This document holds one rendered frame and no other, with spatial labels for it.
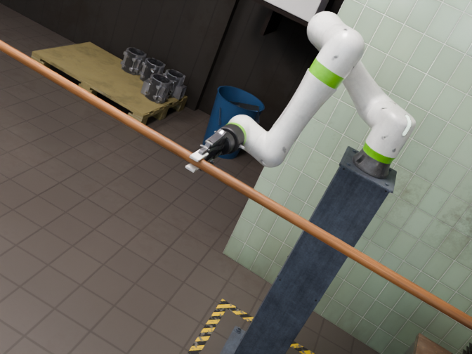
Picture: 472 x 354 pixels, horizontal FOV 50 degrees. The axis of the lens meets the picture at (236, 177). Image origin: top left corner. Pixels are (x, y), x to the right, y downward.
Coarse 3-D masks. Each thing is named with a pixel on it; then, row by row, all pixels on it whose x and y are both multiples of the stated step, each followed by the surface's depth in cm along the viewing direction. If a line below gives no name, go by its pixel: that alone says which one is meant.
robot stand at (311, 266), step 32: (352, 192) 191; (384, 192) 187; (320, 224) 200; (352, 224) 196; (288, 256) 229; (320, 256) 205; (288, 288) 216; (320, 288) 211; (256, 320) 229; (288, 320) 223; (192, 352) 244; (224, 352) 250; (256, 352) 235
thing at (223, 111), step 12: (216, 96) 406; (228, 96) 427; (240, 96) 429; (252, 96) 426; (216, 108) 404; (228, 108) 396; (240, 108) 393; (252, 108) 405; (216, 120) 406; (228, 120) 400; (204, 144) 423; (228, 156) 421
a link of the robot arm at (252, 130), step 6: (240, 114) 179; (234, 120) 175; (240, 120) 175; (246, 120) 176; (252, 120) 178; (240, 126) 171; (246, 126) 174; (252, 126) 175; (258, 126) 177; (246, 132) 172; (252, 132) 175; (258, 132) 175; (246, 138) 173; (252, 138) 174; (246, 144) 175; (252, 144) 175; (246, 150) 178
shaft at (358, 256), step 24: (0, 48) 164; (48, 72) 159; (96, 96) 157; (120, 120) 154; (168, 144) 151; (216, 168) 148; (240, 192) 147; (288, 216) 143; (336, 240) 140; (408, 288) 136; (456, 312) 133
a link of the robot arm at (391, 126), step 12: (372, 108) 190; (384, 108) 185; (396, 108) 184; (372, 120) 188; (384, 120) 182; (396, 120) 179; (408, 120) 180; (372, 132) 187; (384, 132) 182; (396, 132) 181; (408, 132) 181; (372, 144) 186; (384, 144) 184; (396, 144) 183; (372, 156) 187; (384, 156) 185; (396, 156) 188
